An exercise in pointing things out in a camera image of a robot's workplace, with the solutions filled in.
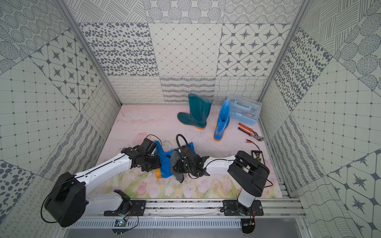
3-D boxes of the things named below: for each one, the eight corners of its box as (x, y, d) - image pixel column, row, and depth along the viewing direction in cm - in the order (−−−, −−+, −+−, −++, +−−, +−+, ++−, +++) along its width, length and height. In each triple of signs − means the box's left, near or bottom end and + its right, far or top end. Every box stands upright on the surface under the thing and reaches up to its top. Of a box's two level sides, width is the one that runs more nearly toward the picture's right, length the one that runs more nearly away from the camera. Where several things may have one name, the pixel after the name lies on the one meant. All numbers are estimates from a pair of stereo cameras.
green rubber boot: (176, 123, 111) (172, 98, 91) (181, 115, 116) (178, 90, 96) (205, 132, 106) (208, 107, 86) (209, 123, 111) (212, 98, 91)
